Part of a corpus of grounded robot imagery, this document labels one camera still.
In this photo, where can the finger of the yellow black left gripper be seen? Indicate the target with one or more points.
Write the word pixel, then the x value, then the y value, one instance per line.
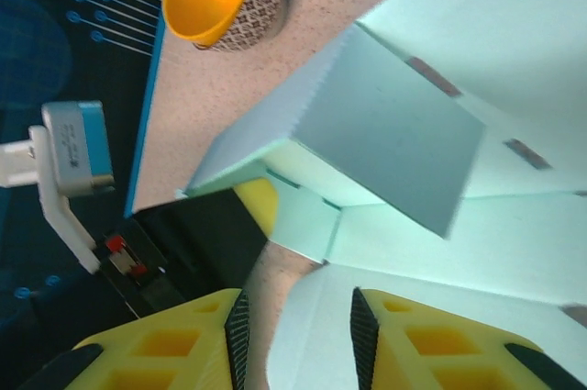
pixel 261 199

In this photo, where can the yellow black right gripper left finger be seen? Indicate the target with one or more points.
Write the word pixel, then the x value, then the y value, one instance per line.
pixel 160 353

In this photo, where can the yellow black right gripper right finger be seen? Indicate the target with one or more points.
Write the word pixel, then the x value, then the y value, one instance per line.
pixel 435 353

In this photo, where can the light blue paper box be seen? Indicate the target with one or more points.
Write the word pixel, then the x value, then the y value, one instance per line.
pixel 390 133

